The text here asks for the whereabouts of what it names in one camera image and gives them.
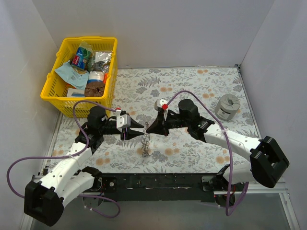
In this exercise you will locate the green snack packet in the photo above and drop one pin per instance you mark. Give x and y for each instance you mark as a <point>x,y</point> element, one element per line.
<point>84,50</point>

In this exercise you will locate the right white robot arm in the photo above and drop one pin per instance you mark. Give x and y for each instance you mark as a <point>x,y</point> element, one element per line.
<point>266,161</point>

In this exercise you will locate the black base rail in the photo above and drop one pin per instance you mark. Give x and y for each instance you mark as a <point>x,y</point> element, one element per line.
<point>158,186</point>

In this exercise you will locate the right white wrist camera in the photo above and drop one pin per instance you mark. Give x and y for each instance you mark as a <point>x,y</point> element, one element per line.
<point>162,108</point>

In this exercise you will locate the yellow plastic basket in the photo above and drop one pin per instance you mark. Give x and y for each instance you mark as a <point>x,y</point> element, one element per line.
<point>55,88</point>

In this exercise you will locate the red blue snack pack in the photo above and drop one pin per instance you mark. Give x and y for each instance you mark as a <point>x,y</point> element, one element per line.
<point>79,62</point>

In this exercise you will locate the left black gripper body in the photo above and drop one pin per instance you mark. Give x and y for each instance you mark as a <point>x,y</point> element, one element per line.
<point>124,132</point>

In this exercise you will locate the light blue paper pouch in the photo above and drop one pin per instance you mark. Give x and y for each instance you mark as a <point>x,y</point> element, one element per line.
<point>73,76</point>

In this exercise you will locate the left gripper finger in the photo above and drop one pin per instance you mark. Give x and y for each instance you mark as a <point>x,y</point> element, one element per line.
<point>130,134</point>
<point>134,124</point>

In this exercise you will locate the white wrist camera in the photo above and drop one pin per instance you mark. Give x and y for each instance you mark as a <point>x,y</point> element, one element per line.
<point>123,121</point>
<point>162,108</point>

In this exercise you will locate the silver foil bag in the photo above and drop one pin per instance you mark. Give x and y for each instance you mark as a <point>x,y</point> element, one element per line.
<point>102,61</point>

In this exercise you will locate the grey paper wrapped roll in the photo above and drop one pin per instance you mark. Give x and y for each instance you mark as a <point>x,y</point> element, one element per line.
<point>227,107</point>

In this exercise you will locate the floral table mat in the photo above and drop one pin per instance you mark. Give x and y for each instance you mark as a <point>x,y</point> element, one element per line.
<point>136,91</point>

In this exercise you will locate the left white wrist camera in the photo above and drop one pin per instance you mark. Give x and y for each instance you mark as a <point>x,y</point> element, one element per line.
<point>123,121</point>

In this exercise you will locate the metal disc keyring holder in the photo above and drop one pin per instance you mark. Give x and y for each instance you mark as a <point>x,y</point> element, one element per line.
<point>145,141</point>

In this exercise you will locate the white blue box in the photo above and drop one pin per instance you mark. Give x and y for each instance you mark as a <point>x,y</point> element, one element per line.
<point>75,93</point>

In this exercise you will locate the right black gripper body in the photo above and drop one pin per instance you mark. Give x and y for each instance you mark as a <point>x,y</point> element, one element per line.
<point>164,124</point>

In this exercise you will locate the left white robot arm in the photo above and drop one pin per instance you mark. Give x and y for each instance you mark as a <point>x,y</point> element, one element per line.
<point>46,199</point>

